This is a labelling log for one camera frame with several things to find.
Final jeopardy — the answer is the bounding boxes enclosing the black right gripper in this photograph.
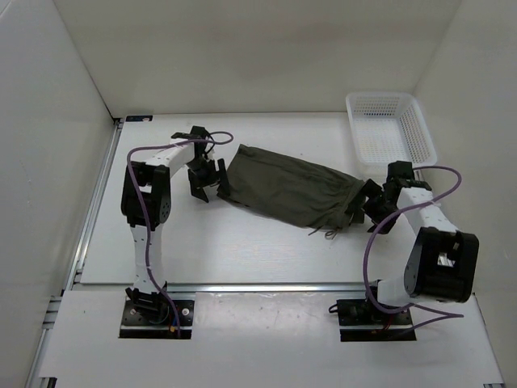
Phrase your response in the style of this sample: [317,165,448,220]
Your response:
[347,179,401,234]

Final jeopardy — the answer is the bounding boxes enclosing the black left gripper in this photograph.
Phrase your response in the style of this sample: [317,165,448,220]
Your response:
[186,158,229,202]

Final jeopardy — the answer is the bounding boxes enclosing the olive green shorts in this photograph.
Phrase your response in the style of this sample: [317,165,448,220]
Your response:
[217,145,366,235]

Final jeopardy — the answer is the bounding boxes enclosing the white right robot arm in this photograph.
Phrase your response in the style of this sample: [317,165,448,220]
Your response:
[363,178,479,323]

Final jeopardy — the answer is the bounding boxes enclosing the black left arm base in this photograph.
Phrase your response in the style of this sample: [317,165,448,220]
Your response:
[119,288,195,340]

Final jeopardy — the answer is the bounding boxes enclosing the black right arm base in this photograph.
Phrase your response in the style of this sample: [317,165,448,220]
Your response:
[328,284,417,343]

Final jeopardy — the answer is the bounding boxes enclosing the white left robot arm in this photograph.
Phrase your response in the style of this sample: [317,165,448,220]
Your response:
[120,126,233,323]

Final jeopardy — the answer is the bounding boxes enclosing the white plastic perforated basket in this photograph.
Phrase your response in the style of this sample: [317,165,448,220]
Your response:
[346,91,437,169]

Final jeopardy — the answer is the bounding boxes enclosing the blue corner label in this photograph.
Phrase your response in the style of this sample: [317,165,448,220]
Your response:
[125,115,153,122]

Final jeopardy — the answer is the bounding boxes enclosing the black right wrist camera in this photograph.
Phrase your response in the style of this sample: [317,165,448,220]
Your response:
[386,161,415,183]

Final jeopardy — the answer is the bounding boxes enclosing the aluminium frame rail front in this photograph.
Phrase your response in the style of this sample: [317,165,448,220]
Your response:
[167,282,365,293]

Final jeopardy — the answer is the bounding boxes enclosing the aluminium frame rail left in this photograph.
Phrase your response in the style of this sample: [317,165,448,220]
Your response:
[24,118,125,387]

